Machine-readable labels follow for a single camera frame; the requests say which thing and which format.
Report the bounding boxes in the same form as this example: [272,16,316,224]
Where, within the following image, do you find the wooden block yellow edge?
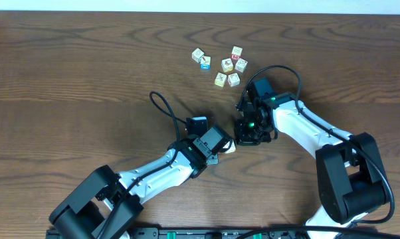
[223,140,236,153]

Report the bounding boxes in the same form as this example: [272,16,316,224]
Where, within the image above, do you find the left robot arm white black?
[49,125,231,238]

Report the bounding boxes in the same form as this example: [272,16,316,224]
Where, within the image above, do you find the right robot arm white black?
[235,90,395,238]

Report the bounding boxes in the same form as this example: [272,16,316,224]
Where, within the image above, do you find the plain wooden block letter J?
[227,73,240,87]

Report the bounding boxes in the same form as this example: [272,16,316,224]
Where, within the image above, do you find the wooden block yellow border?
[214,72,227,87]

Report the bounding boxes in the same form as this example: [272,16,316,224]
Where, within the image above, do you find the wooden block green letter side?
[235,58,248,73]

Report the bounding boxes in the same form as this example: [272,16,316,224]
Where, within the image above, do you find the wooden block yellow letter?
[221,58,234,72]

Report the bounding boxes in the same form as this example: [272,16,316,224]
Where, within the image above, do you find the wooden block red letter M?
[231,46,243,60]

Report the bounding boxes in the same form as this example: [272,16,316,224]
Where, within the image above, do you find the wooden block blue letter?
[200,56,211,70]

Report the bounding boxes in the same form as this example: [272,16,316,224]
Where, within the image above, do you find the wooden block green side far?
[191,48,205,63]

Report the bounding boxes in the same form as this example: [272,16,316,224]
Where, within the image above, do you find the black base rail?
[45,226,400,239]

